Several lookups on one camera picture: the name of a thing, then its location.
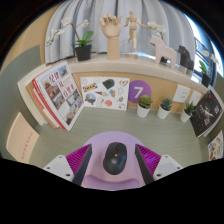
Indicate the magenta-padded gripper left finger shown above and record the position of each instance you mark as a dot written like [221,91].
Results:
[78,160]

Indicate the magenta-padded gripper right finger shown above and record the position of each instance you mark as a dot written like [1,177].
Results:
[150,160]

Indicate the black computer mouse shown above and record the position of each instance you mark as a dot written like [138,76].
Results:
[115,160]

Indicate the purple mouse pad with wrist rest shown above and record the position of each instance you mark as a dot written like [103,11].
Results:
[100,143]

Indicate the succulent in white pot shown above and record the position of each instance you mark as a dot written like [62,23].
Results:
[163,112]
[185,116]
[143,110]

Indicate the large beige book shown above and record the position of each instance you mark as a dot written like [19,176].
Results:
[21,138]

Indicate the colourful printed card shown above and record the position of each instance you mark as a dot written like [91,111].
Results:
[216,146]

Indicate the white book with photo cover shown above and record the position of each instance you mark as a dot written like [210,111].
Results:
[61,93]

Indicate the round purple number sticker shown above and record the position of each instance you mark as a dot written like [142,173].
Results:
[138,90]

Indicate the white sticker sheet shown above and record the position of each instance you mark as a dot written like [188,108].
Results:
[105,93]

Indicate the black cover book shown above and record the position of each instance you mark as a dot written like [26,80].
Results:
[206,113]

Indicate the thick white book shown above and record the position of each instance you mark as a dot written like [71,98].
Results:
[25,78]

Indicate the small orchid in dark pot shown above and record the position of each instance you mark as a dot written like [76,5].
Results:
[206,80]

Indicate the grey-green desk partition panel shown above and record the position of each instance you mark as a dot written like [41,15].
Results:
[16,83]

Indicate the black wooden horse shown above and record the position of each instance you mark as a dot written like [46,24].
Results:
[186,60]

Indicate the white orchid in black pot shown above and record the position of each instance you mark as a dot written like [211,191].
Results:
[83,52]

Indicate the pink wooden horse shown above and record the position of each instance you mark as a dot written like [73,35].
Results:
[165,53]

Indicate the wooden hand model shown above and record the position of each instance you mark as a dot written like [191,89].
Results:
[111,33]

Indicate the white orchid behind horse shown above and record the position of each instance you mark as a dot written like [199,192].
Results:
[156,28]

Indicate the wooden artist mannequin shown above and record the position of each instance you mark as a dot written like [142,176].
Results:
[133,26]

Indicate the light grey curtain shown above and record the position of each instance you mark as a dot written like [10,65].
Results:
[160,13]

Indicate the white wall socket plate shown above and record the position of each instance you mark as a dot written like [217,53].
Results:
[196,98]
[181,93]

